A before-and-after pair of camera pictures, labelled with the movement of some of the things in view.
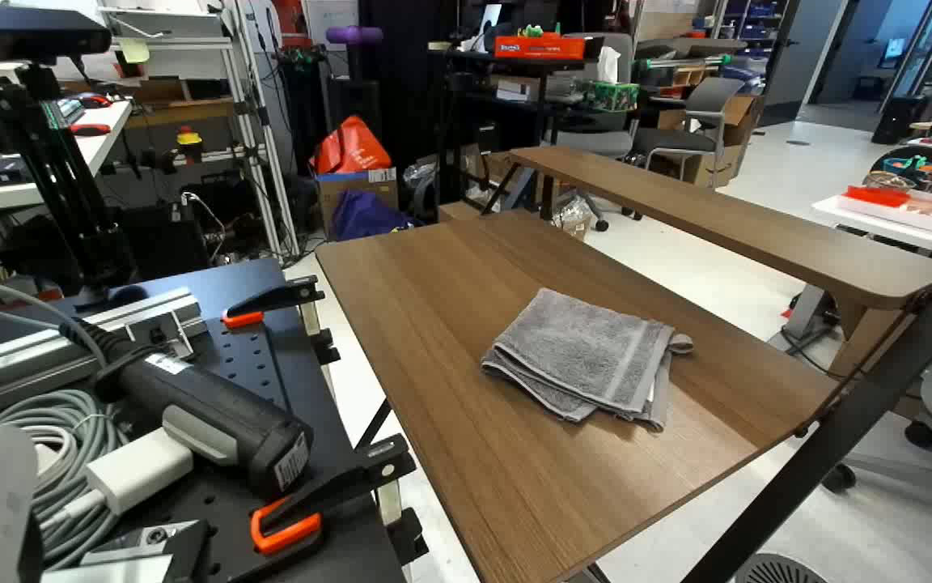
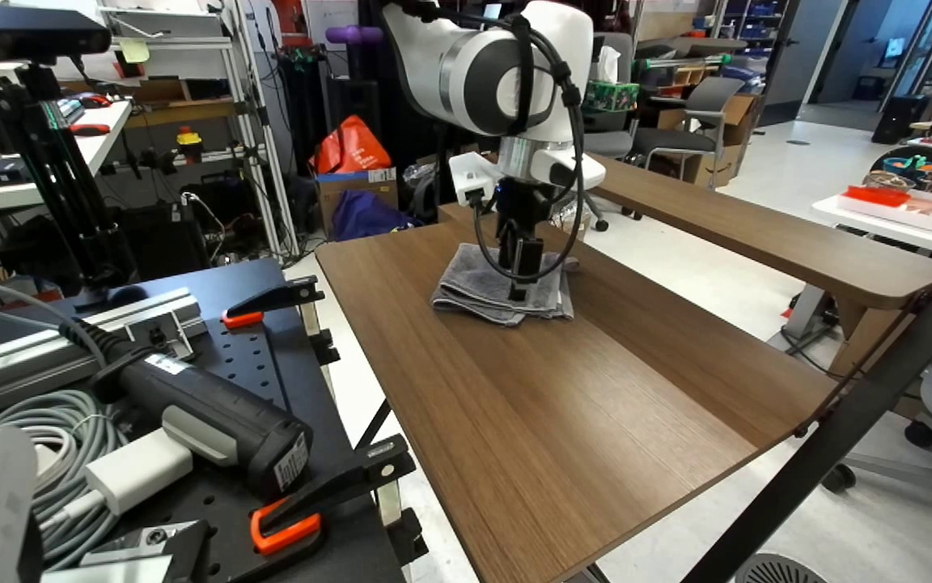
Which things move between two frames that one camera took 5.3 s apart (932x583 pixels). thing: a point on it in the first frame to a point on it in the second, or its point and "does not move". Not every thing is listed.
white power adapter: [141, 466] does not move
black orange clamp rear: [251, 316] does not move
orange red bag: [351, 147] does not move
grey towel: [583, 357] to [476, 287]
